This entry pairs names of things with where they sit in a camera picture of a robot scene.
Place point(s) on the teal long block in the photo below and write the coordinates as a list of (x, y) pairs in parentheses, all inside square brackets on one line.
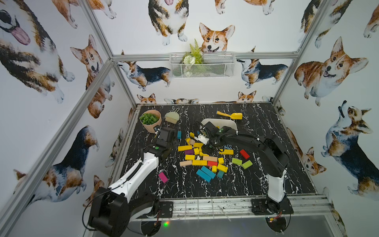
[(208, 172), (204, 176)]

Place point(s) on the white plastic bin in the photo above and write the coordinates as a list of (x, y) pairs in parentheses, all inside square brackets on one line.
[(220, 123)]

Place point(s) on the yellow long block bottom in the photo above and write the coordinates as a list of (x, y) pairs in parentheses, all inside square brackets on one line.
[(199, 163)]

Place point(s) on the green block right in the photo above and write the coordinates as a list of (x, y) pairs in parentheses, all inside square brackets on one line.
[(247, 164)]

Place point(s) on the magenta block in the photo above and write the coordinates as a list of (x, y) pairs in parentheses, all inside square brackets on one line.
[(163, 177)]

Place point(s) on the terracotta pot with plant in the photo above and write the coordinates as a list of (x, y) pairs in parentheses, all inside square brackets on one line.
[(151, 120)]

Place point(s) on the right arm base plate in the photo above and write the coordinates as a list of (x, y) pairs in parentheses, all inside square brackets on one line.
[(267, 206)]

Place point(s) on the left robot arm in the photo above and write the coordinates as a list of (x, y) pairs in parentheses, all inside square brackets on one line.
[(113, 208)]

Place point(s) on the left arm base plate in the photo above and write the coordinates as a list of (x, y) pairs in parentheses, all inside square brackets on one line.
[(165, 209)]

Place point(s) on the natural wood block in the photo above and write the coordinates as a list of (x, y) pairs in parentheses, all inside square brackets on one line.
[(209, 158), (186, 163)]

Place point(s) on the green block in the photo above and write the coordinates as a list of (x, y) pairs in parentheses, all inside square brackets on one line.
[(247, 164), (237, 161)]

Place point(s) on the green block left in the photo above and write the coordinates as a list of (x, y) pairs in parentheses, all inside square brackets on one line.
[(237, 161)]

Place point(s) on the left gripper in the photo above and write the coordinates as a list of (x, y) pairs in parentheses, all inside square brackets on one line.
[(165, 132)]

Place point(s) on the natural wood block lower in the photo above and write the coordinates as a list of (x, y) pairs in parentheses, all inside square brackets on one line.
[(186, 163)]

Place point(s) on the small teal block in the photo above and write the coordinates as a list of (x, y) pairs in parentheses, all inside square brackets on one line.
[(220, 174)]

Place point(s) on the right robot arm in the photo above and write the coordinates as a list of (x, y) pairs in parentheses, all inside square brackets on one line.
[(272, 154)]

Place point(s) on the artificial fern and flower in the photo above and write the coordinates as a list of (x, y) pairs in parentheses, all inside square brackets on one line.
[(192, 61)]

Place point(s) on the natural wood block upper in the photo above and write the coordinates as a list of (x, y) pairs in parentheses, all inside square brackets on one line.
[(209, 158)]

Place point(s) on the yellow toy shovel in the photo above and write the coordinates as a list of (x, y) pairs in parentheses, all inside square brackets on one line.
[(234, 116)]

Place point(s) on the red block in pile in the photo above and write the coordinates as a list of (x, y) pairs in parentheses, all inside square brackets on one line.
[(211, 163)]

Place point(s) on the purple block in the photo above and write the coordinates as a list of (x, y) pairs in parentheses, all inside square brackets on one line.
[(189, 152)]

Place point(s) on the blue grid block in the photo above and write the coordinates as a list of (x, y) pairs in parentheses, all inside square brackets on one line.
[(228, 147)]

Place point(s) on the teal long block front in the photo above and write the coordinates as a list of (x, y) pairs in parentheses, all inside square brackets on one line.
[(204, 176)]

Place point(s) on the teal long block rear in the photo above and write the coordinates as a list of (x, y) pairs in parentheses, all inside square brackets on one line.
[(208, 172)]

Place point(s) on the yellow long block left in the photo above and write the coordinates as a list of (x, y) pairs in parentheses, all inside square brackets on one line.
[(185, 148)]

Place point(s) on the long yellow block right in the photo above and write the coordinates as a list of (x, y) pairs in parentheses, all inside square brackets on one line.
[(226, 152)]

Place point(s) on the white wire wall basket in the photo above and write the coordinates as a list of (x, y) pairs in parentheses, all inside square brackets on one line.
[(216, 65)]

